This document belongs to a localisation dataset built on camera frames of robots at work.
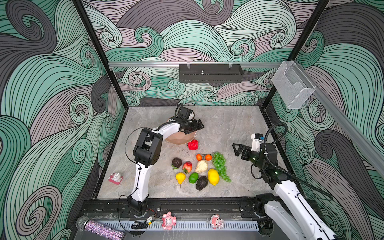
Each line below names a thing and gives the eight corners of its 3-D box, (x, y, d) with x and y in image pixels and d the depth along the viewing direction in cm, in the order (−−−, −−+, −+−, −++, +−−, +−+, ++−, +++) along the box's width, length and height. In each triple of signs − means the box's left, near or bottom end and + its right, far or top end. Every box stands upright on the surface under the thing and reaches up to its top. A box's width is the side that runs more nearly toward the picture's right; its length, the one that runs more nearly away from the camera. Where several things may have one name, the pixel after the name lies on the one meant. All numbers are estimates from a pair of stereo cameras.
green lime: (188, 183, 82) (188, 181, 81) (188, 173, 86) (188, 172, 84) (198, 183, 82) (198, 181, 81) (197, 173, 86) (198, 172, 84)
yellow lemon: (208, 185, 82) (209, 183, 79) (207, 171, 87) (208, 168, 85) (219, 185, 82) (220, 183, 79) (217, 171, 87) (218, 168, 85)
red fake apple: (188, 151, 96) (188, 146, 92) (188, 144, 100) (188, 139, 95) (198, 151, 96) (198, 146, 92) (197, 144, 100) (198, 139, 95)
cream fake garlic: (195, 173, 85) (195, 170, 82) (195, 162, 89) (195, 159, 87) (207, 173, 85) (207, 171, 82) (206, 162, 89) (206, 159, 87)
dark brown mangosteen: (172, 168, 89) (171, 165, 85) (173, 160, 92) (172, 157, 88) (181, 168, 89) (181, 165, 85) (181, 160, 92) (181, 157, 88)
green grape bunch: (221, 184, 83) (222, 182, 80) (211, 155, 94) (211, 152, 91) (231, 181, 84) (233, 179, 81) (220, 153, 95) (221, 150, 92)
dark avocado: (198, 192, 79) (199, 190, 76) (193, 184, 82) (193, 182, 79) (209, 183, 82) (209, 181, 79) (203, 176, 85) (203, 173, 82)
